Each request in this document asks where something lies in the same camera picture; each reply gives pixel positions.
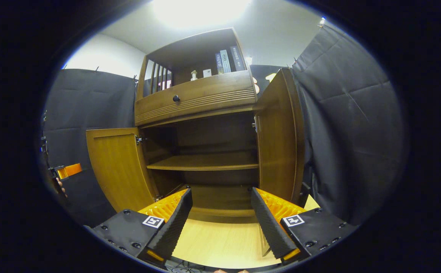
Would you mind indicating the wooden cabinet drawer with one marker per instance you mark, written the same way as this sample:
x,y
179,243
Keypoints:
x,y
205,96

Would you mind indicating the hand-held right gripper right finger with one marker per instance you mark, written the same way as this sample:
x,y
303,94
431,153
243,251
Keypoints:
x,y
270,227

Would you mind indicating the wooden inner cabinet shelf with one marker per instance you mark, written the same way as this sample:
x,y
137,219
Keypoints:
x,y
205,162

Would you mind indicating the black drawer knob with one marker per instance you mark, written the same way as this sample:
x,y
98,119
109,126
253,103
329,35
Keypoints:
x,y
176,98

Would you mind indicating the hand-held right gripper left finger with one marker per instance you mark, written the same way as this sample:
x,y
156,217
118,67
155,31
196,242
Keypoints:
x,y
175,227

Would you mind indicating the small white bottle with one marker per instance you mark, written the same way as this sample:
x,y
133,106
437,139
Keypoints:
x,y
194,76

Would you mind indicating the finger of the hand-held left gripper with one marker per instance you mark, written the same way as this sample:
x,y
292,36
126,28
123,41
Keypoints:
x,y
70,170

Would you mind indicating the metal door hinge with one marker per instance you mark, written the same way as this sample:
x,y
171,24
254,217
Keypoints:
x,y
140,140
254,124
158,197

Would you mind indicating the black backdrop cloth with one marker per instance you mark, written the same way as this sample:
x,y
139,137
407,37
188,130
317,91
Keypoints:
x,y
349,125

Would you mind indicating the large ceiling light panel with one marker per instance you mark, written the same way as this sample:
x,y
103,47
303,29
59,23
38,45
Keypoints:
x,y
197,11

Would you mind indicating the small white box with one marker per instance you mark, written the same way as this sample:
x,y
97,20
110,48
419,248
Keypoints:
x,y
207,73

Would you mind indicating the brown wooden shoe cabinet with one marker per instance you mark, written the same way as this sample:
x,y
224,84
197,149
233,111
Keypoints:
x,y
213,132

